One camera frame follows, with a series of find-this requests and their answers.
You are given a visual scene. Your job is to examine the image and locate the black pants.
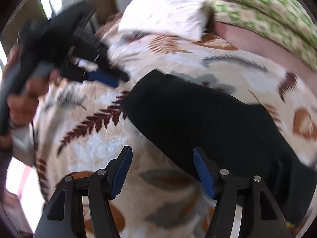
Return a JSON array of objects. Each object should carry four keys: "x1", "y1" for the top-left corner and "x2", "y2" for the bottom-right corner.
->
[{"x1": 120, "y1": 70, "x2": 316, "y2": 225}]

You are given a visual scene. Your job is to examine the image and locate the person's left hand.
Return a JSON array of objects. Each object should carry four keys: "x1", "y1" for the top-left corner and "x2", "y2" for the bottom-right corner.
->
[{"x1": 6, "y1": 47, "x2": 61, "y2": 127}]

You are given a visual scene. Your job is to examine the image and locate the leaf-patterned fleece blanket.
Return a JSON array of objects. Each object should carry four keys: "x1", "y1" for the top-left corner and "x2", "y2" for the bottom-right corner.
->
[{"x1": 33, "y1": 14, "x2": 316, "y2": 237}]

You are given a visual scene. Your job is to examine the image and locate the white patterned pillow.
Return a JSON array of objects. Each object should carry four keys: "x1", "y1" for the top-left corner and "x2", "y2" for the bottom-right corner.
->
[{"x1": 118, "y1": 0, "x2": 211, "y2": 41}]

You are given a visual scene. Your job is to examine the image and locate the pink bed mattress cover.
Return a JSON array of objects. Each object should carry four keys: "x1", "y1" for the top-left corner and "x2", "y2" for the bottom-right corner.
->
[{"x1": 213, "y1": 22, "x2": 316, "y2": 93}]

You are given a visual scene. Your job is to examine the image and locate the green patterned folded quilt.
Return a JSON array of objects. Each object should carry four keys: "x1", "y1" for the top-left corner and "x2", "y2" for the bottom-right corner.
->
[{"x1": 210, "y1": 0, "x2": 316, "y2": 70}]

